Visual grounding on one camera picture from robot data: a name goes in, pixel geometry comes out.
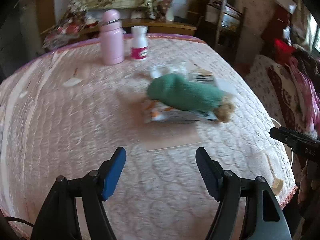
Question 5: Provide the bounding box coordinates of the beige paper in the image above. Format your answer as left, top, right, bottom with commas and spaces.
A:
213, 101, 235, 123

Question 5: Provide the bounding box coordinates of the white orange snack packet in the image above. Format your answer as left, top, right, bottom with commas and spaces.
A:
141, 100, 218, 124

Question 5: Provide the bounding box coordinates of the green cloth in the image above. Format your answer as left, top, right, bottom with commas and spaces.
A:
147, 74, 225, 112

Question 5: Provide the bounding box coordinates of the green white medicine box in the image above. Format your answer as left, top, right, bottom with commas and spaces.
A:
188, 68, 237, 98

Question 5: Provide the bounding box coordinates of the pile of pink clothes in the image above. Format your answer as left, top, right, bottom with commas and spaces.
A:
289, 48, 319, 138

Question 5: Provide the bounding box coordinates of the floral sofa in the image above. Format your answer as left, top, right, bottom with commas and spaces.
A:
245, 55, 317, 138

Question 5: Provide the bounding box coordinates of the wooden chair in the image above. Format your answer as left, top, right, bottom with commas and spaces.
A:
196, 0, 247, 58

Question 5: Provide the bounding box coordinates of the crumpled white tissue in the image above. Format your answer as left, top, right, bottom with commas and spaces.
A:
149, 62, 189, 79

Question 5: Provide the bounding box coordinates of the pink water bottle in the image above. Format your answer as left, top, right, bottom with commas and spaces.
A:
99, 9, 124, 65

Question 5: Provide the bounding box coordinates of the white pill bottle pink label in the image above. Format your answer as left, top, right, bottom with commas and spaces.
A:
131, 25, 148, 60

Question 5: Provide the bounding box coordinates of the wooden cabinet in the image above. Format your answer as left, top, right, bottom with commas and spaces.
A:
82, 18, 198, 37

